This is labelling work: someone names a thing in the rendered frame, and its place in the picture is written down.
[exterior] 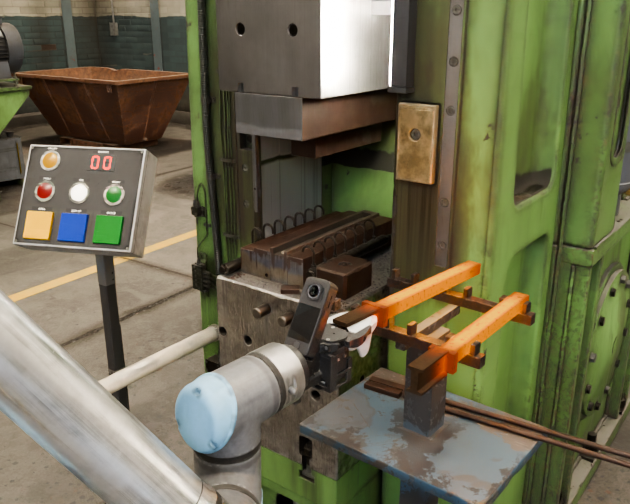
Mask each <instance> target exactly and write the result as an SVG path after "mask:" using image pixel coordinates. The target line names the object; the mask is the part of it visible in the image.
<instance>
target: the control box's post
mask: <svg viewBox="0 0 630 504"><path fill-rule="evenodd" d="M95 259H96V268H97V277H98V284H99V290H100V298H101V307H102V316H103V325H104V334H105V343H106V352H107V361H108V369H111V370H113V371H117V370H119V369H121V368H123V367H124V362H123V352H122V342H121V333H120V323H119V313H118V303H117V294H116V284H115V283H116V279H115V269H114V259H113V256H107V255H95ZM112 395H113V396H114V397H115V398H116V399H117V400H118V401H119V402H120V403H121V404H122V405H123V406H124V407H125V408H126V409H127V410H128V400H127V391H126V387H124V388H122V389H120V390H118V391H116V392H114V393H112ZM128 411H129V410H128Z"/></svg>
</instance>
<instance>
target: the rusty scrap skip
mask: <svg viewBox="0 0 630 504"><path fill-rule="evenodd" d="M16 76H17V78H19V80H18V83H19V84H23V85H31V86H32V89H29V92H30V95H29V97H30V98H31V100H32V101H33V102H34V104H35V105H36V107H37V108H38V109H39V111H40V112H41V113H42V115H43V116H44V118H45V119H46V120H47V122H48V123H49V124H50V126H51V127H52V128H53V130H54V131H55V132H56V134H57V135H62V136H63V137H60V145H66V146H75V145H76V146H83V147H108V148H132V149H139V148H144V147H149V146H154V145H158V139H160V138H162V136H163V134H164V132H165V130H166V128H167V126H168V124H169V122H170V120H171V118H172V116H173V114H174V112H175V110H176V108H177V106H178V104H179V102H180V100H181V98H182V96H183V94H184V92H185V89H186V87H187V85H188V83H189V78H188V73H183V72H168V71H152V70H137V69H120V70H115V69H113V68H107V67H78V68H65V69H52V70H39V71H26V72H16ZM97 141H102V142H107V143H101V142H97Z"/></svg>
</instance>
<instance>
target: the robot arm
mask: <svg viewBox="0 0 630 504"><path fill-rule="evenodd" d="M337 291H338V287H337V286H336V285H335V284H333V283H331V282H329V281H327V280H324V279H320V278H316V277H308V278H307V279H306V281H305V284H304V287H303V290H302V293H301V296H300V299H299V302H298V305H297V307H296V310H295V313H294V316H293V319H292V322H291V325H290V328H289V331H288V334H287V336H286V339H285V342H284V344H280V343H275V342H272V343H268V344H266V345H264V346H262V347H260V348H258V349H256V350H254V351H252V352H250V353H248V354H246V355H245V356H243V357H241V358H239V359H237V360H235V361H233V362H231V363H229V364H227V365H225V366H223V367H221V368H218V369H216V370H214V371H212V372H210V373H205V374H203V375H201V376H199V377H198V378H196V379H195V380H194V381H193V382H191V383H189V384H188V385H186V386H185V387H184V388H183V389H182V390H181V391H180V393H179V395H178V397H177V400H176V405H175V417H176V421H177V423H178V426H179V427H178V429H179V431H180V434H181V436H182V437H183V439H184V441H185V442H186V443H187V444H188V445H189V446H190V447H191V448H192V449H193V454H194V472H193V471H192V470H191V469H190V468H189V467H188V466H187V465H185V464H184V463H183V462H182V461H181V460H180V459H179V458H178V457H177V456H176V455H175V454H174V453H173V452H172V451H171V450H170V449H169V448H168V447H166V446H165V445H164V444H163V443H162V442H161V441H160V440H159V439H158V438H157V437H156V436H155V435H154V434H153V433H152V432H151V431H150V430H149V429H147V428H146V427H145V426H144V425H143V424H142V423H141V422H140V421H139V420H138V419H137V418H136V417H135V416H134V415H133V414H132V413H131V412H130V411H128V410H127V409H126V408H125V407H124V406H123V405H122V404H121V403H120V402H119V401H118V400H117V399H116V398H115V397H114V396H113V395H112V394H110V393H109V392H108V391H107V390H106V389H105V388H104V387H103V386H102V385H101V384H100V383H99V382H98V381H97V380H96V379H95V378H94V377H93V376H91V375H90V374H89V373H88V372H87V371H86V370H85V369H84V368H83V367H82V366H81V365H80V364H79V363H78V362H77V361H76V360H75V359H74V358H72V357H71V356H70V355H69V354H68V353H67V352H66V351H65V350H64V349H63V348H62V347H61V346H60V345H59V344H58V343H57V342H56V341H55V340H53V339H52V338H51V337H50V336H49V335H48V334H47V333H46V332H45V331H44V330H43V329H42V328H41V327H40V326H39V325H38V324H37V323H35V322H34V321H33V320H32V319H31V318H30V317H29V316H28V315H27V314H26V313H25V312H24V311H23V310H22V309H21V308H20V307H19V306H18V305H16V304H15V303H14V302H13V301H12V300H11V299H10V298H9V297H8V296H7V295H6V294H5V293H4V292H3V291H2V290H1V289H0V411H1V412H2V413H4V414H5V415H6V416H7V417H8V418H9V419H10V420H12V421H13V422H14V423H15V424H16V425H17V426H18V427H20V428H21V429H22V430H23V431H24V432H25V433H26V434H28V435H29V436H30V437H31V438H32V439H33V440H34V441H36V442H37V443H38V444H39V445H40V446H41V447H42V448H44V449H45V450H46V451H47V452H48V453H49V454H50V455H52V456H53V457H54V458H55V459H56V460H57V461H58V462H60V463H61V464H62V465H63V466H64V467H65V468H66V469H67V470H69V471H70V472H71V473H72V474H73V475H74V476H75V477H77V478H78V479H79V480H80V481H81V482H82V483H83V484H85V485H86V486H87V487H88V488H89V489H90V490H91V491H93V492H94V493H95V494H96V495H97V496H98V497H99V498H101V499H102V500H103V501H104V502H105V503H106V504H262V502H263V492H262V487H261V423H262V422H263V421H265V420H267V419H268V418H270V417H272V416H273V415H275V414H276V413H278V412H279V411H281V410H282V409H284V408H285V407H287V406H289V405H290V404H294V405H297V404H298V403H300V402H301V397H302V395H303V392H304V391H305V390H307V389H309V388H310V387H313V388H315V389H317V390H324V391H326V392H328V393H331V392H333V391H335V390H336V389H338V388H339V387H341V386H343V385H344V384H346V383H347V382H349V381H351V369H352V357H351V356H349V351H353V350H355V349H357V351H358V353H359V356H360V357H364V356H365V355H366V354H367V353H368V350H369V346H370V341H371V336H372V332H373V331H374V329H375V328H376V326H377V316H374V315H372V316H370V317H368V318H366V319H364V320H362V321H360V322H358V323H355V324H353V325H351V326H349V327H347V328H346V330H343V329H340V328H338V327H337V324H335V323H333V319H334V318H336V317H338V316H340V315H343V314H345V313H347V312H343V313H338V314H337V313H334V314H330V312H331V309H332V306H333V303H334V300H335V297H336V294H337ZM344 377H345V381H343V382H342V383H340V384H338V385H337V386H336V382H338V381H339V380H341V379H343V378H344ZM318 384H319V385H318ZM320 385H321V386H320ZM322 386H324V387H322Z"/></svg>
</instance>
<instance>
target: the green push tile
mask: <svg viewBox="0 0 630 504"><path fill-rule="evenodd" d="M123 223H124V217H123V216H108V215H97V216H96V222H95V228H94V235H93V241H92V242H93V243H95V244H107V245H120V242H121V236H122V229H123Z"/></svg>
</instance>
